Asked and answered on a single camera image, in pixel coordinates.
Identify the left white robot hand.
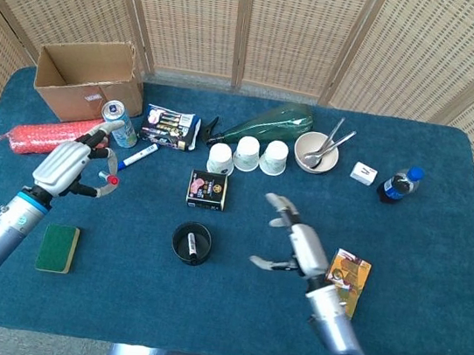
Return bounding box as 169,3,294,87
29,108,129,206

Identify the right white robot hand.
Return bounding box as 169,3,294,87
245,191,352,296

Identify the red-capped marker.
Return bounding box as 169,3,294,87
97,170,121,186

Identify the black cup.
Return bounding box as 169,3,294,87
168,218,215,268

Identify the blue-capped marker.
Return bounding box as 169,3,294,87
116,138,160,176

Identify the black marker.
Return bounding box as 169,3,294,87
184,232,202,266

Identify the red bubble wrap roll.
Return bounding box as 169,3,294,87
0,105,112,167

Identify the orange printed carton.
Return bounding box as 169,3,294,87
320,247,375,323

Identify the light blue drink can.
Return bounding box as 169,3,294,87
97,98,143,150

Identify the open cardboard box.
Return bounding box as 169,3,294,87
28,29,153,133

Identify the green yellow sponge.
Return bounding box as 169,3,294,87
33,220,81,276

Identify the small white box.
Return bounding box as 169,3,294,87
349,160,380,187

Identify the white paper cup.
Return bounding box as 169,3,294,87
231,134,264,174
257,138,290,178
205,141,238,177

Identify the beige bowl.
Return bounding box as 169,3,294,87
290,129,343,178

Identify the blue table carpet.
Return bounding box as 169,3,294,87
0,60,474,355

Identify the cola bottle blue cap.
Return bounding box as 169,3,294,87
375,161,426,209

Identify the metal spoon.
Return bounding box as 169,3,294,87
302,124,358,168
311,113,347,171

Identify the dark snack packet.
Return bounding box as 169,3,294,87
136,101,204,154

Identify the black meat tin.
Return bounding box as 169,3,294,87
185,168,230,212

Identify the green spray bottle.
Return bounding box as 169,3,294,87
197,90,317,158

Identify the woven bamboo folding screen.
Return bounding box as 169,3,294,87
0,0,474,240

